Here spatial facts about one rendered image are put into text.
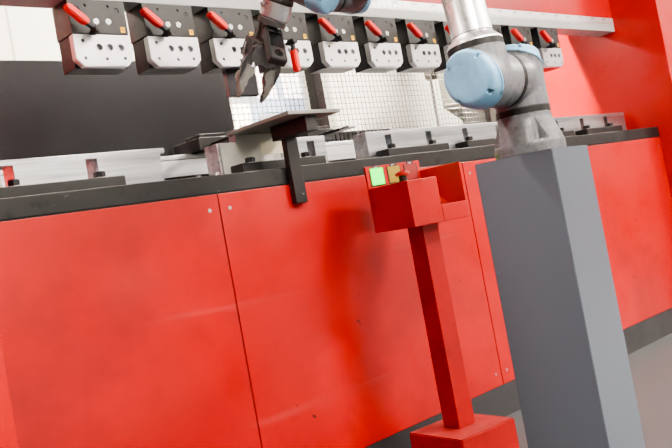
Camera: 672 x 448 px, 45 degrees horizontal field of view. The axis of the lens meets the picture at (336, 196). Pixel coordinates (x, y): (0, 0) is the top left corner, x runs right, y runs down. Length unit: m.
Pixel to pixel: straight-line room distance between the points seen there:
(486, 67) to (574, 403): 0.70
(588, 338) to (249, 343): 0.81
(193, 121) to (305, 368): 1.04
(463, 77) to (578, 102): 2.47
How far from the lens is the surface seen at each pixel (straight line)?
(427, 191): 2.13
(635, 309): 3.51
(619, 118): 3.89
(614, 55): 4.02
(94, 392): 1.84
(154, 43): 2.15
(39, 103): 2.58
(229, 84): 2.29
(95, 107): 2.65
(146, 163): 2.07
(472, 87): 1.65
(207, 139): 2.44
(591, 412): 1.76
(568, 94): 4.13
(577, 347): 1.73
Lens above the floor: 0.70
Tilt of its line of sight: 2 degrees up
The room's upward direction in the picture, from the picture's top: 10 degrees counter-clockwise
